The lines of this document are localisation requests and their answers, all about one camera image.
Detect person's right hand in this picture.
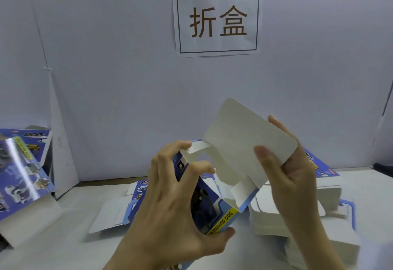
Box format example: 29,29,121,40
253,115,321,220

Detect person's left forearm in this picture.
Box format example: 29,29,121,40
102,257,179,270

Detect stack of boxes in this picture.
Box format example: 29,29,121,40
88,180,151,235
248,148,362,270

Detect person's right forearm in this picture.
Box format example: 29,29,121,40
287,200,349,270

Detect black object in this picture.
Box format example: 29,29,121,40
372,162,393,178

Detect white paper wall sign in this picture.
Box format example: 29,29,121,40
172,0,265,58

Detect person's left hand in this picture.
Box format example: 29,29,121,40
104,140,237,270

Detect blue dog-print cardboard box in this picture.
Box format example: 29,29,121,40
0,134,65,249
123,98,300,270

